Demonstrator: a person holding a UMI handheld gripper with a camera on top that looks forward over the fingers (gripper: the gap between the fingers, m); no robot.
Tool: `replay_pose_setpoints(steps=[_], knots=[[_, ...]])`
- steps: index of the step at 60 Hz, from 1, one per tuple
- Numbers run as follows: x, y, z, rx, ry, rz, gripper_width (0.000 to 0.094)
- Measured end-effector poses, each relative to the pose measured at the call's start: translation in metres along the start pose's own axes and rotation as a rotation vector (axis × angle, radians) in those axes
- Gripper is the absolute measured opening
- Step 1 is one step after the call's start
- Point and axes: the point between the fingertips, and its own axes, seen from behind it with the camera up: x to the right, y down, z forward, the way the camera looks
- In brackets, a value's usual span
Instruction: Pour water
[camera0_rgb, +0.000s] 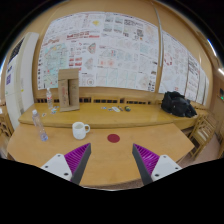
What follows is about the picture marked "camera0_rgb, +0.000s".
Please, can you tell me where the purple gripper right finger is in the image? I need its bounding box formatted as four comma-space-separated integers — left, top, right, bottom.
132, 144, 181, 185

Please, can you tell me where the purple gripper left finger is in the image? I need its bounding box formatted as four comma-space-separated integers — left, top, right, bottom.
42, 143, 91, 185

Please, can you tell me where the clear plastic water bottle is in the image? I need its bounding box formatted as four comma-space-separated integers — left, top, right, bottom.
32, 110, 48, 141

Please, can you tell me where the white ceramic mug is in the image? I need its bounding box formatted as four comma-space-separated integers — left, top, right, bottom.
72, 122, 90, 140

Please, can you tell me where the red round coaster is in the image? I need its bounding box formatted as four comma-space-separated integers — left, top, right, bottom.
107, 134, 120, 143

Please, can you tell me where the small dark round object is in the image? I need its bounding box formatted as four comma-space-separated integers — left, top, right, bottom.
125, 106, 131, 112

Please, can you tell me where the wooden chair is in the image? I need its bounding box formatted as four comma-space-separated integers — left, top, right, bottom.
189, 114, 217, 159

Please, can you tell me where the black backpack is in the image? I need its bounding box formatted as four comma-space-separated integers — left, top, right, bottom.
161, 91, 196, 118

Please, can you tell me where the small white card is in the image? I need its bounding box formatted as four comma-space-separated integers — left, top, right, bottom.
112, 107, 120, 112

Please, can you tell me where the far clear plastic bottle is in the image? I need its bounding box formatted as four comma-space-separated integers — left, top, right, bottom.
46, 88, 53, 109

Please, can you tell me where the brown cardboard box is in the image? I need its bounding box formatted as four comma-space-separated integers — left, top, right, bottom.
58, 69, 80, 112

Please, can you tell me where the white air conditioner cabinet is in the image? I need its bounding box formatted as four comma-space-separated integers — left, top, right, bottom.
5, 32, 39, 129

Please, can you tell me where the right poster wall sheet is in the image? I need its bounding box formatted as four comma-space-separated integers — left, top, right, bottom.
159, 32, 209, 105

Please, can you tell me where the large poster wall sheet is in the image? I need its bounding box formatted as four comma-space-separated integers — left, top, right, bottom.
37, 12, 159, 92

